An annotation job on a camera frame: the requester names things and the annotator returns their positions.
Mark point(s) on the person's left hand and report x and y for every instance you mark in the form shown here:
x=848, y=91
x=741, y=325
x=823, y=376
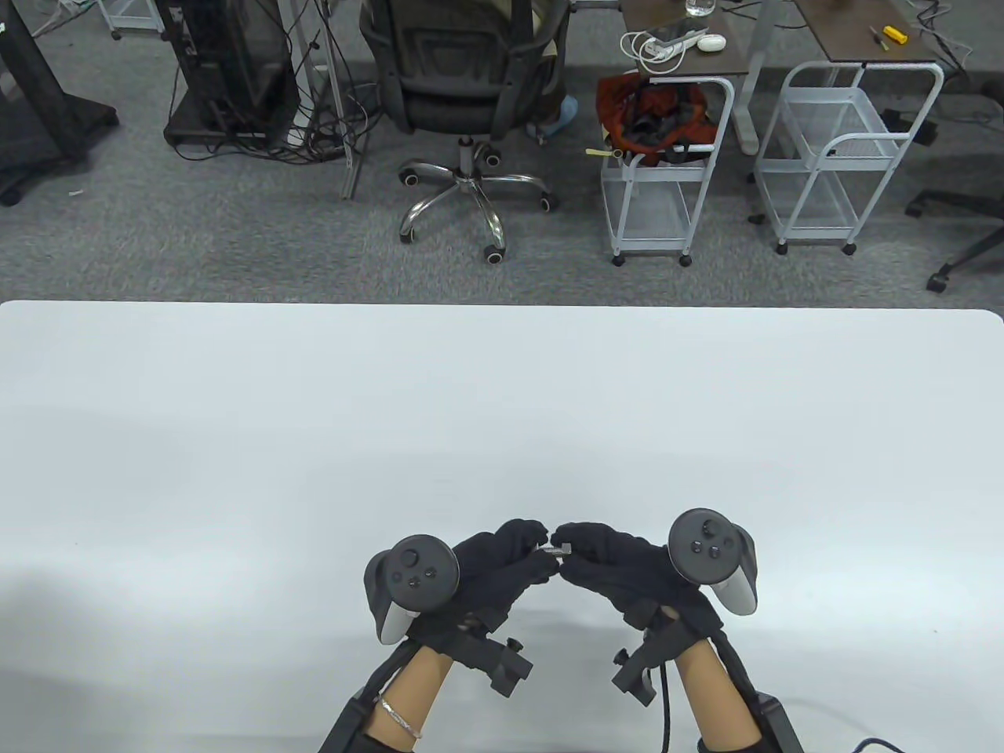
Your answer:
x=494, y=572

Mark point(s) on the black forearm sensor box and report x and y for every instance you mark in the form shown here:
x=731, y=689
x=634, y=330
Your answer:
x=776, y=725
x=345, y=725

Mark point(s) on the black power adapter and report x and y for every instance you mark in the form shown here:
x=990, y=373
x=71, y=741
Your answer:
x=910, y=125

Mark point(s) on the black rolling stand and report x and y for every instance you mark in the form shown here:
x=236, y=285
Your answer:
x=39, y=102

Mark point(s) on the silver metal frame post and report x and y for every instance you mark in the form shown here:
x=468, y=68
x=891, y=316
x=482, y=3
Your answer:
x=345, y=157

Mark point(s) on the person's right hand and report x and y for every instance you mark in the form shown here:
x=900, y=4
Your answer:
x=620, y=565

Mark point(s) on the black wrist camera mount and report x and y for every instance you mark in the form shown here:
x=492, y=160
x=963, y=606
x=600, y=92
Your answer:
x=502, y=667
x=647, y=667

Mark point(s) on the black chair base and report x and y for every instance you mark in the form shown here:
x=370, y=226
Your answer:
x=973, y=251

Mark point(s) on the black mesh office chair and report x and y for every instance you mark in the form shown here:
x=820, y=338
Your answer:
x=447, y=102

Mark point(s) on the white round puck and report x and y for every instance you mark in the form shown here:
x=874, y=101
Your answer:
x=711, y=42

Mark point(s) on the white power strip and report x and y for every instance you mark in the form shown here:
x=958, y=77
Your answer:
x=674, y=39

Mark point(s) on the black computer tower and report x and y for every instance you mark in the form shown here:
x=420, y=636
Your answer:
x=227, y=63

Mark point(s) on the white cart holding bag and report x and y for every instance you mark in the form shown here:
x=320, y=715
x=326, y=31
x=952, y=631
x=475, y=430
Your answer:
x=651, y=208

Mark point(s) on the black VR controller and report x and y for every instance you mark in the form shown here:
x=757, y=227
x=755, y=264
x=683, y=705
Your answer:
x=420, y=572
x=710, y=545

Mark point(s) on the person's right forearm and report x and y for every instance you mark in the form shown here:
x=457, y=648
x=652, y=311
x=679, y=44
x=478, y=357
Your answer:
x=710, y=698

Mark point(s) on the small thin screwdriver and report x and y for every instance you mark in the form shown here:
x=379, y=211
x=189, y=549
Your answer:
x=878, y=38

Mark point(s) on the small white cart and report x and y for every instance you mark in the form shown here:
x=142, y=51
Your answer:
x=118, y=16

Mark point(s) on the white desk leg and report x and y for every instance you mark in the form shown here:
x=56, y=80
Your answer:
x=749, y=102

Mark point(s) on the clear drinking glass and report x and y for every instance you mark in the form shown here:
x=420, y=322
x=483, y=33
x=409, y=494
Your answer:
x=700, y=8

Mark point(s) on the brown desk with tools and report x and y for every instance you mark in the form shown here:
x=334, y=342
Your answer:
x=847, y=35

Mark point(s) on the red bag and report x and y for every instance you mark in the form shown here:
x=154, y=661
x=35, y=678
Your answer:
x=620, y=102

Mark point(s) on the brown desk with power strip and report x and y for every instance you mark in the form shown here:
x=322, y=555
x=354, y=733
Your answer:
x=729, y=59

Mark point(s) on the person's left forearm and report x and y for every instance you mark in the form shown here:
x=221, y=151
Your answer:
x=416, y=690

